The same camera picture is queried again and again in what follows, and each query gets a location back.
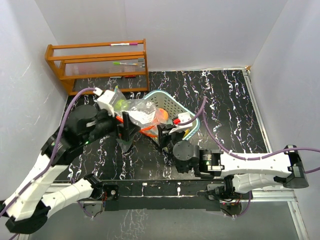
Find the green bumpy fruit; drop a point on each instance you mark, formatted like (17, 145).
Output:
(121, 105)

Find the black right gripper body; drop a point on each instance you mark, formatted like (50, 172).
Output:
(168, 140)

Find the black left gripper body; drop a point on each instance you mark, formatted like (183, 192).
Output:
(106, 124)

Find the pink orange peach fruit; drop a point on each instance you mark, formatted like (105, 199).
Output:
(161, 116)

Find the pink white marker pen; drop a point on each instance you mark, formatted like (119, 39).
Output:
(124, 44)

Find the red zipper clear bag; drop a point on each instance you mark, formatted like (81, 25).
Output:
(142, 113)

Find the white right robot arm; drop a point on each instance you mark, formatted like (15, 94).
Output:
(240, 173)

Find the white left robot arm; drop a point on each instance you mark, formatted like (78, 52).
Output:
(29, 207)

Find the green capped marker pen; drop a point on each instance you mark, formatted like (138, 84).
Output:
(125, 63)

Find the wooden shelf rack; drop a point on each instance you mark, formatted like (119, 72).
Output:
(72, 62)

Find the light blue plastic basket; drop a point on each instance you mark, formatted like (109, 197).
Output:
(165, 101)

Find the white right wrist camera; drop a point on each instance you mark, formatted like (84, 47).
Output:
(184, 122)

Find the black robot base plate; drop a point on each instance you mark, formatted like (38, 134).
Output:
(187, 194)

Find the blue zipper clear bag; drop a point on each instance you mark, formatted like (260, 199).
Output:
(125, 146)

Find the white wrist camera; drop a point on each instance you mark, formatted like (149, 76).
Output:
(104, 100)
(184, 122)

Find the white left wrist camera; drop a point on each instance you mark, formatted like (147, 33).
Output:
(104, 100)

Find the aluminium frame rail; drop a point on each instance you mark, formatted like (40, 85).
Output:
(274, 193)

